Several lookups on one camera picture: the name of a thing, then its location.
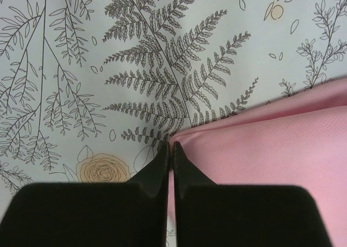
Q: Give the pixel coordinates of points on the pink t shirt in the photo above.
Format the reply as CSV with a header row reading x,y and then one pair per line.
x,y
299,140

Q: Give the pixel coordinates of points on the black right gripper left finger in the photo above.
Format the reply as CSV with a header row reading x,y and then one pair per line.
x,y
133,213

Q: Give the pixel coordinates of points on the floral patterned table mat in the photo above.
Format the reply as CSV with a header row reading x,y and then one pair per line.
x,y
91,89

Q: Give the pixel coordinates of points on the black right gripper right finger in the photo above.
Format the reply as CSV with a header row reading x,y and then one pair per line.
x,y
209,214

